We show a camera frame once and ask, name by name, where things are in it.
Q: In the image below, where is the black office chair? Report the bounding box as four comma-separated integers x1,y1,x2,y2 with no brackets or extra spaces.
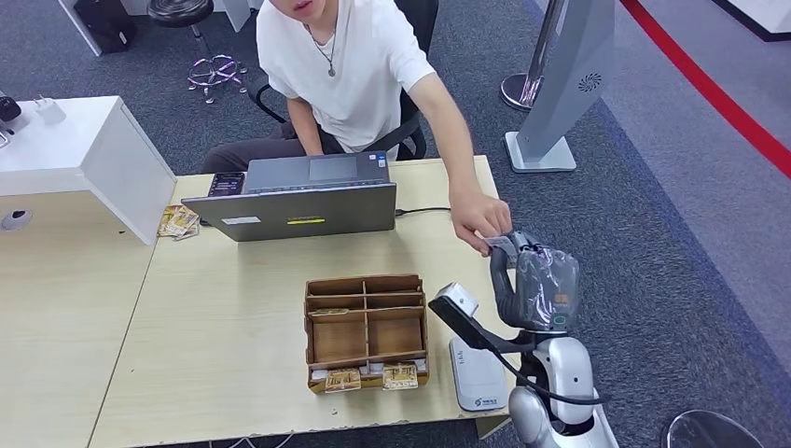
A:
248,0,441,162

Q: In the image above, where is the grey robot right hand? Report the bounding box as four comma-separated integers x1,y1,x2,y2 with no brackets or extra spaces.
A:
489,230,582,335

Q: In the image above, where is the red barrier belt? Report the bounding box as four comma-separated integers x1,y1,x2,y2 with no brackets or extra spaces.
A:
619,0,791,180

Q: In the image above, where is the black stool chrome base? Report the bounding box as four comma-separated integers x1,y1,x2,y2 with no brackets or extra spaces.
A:
146,0,250,105

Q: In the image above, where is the white card reader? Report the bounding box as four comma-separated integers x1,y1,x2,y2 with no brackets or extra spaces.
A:
448,336,511,413

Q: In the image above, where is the pendant necklace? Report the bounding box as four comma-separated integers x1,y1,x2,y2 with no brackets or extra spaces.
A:
303,23,339,78

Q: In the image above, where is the white ID card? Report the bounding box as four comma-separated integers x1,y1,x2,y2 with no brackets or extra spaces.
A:
483,234,519,269

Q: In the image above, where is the white charger plug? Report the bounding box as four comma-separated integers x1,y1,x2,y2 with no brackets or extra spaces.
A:
34,94,68,126

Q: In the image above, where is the person's left hand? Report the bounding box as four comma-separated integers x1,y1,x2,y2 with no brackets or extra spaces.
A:
449,188,514,258

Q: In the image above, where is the grey desk cable grommet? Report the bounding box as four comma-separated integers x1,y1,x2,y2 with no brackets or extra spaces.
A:
1,209,34,231

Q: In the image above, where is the chrome stanchion post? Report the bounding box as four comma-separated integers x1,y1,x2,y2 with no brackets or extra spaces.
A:
500,0,566,114

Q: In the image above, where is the pile of golden cards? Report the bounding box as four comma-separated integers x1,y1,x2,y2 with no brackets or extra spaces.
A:
157,204,201,242

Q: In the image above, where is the black gadget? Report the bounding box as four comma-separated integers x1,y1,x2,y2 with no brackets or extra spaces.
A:
0,92,23,123

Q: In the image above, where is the white desk shelf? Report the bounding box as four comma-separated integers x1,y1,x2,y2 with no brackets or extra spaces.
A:
0,94,178,247

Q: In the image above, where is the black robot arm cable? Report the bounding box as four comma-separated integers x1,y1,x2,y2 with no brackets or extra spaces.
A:
488,345,610,408

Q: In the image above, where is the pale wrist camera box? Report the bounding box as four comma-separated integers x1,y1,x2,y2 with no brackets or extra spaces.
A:
435,282,480,317

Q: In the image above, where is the grey laptop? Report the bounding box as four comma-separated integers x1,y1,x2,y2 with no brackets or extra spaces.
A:
180,150,398,243

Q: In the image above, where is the round chrome stanchion base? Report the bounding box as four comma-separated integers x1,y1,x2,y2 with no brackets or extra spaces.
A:
659,410,768,448

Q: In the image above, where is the white furniture panel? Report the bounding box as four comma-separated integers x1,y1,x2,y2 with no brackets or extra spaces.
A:
222,0,266,34

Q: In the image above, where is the wooden card organizer box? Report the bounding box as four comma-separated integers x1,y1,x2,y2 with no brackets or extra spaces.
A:
303,273,431,395

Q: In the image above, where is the grey kiosk stand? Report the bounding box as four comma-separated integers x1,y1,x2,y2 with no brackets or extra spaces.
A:
505,0,618,175

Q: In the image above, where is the white counter with dark base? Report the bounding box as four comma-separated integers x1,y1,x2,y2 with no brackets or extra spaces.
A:
710,0,791,43

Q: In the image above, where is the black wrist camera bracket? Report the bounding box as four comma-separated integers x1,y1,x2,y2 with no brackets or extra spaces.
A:
427,295,539,355

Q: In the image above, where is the person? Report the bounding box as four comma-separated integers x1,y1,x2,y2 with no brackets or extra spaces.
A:
201,0,514,258

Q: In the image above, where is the black bag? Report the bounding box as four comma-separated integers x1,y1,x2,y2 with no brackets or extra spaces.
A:
73,0,138,55

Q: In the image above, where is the black smartphone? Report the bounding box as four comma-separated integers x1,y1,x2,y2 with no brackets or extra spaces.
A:
207,172,247,199

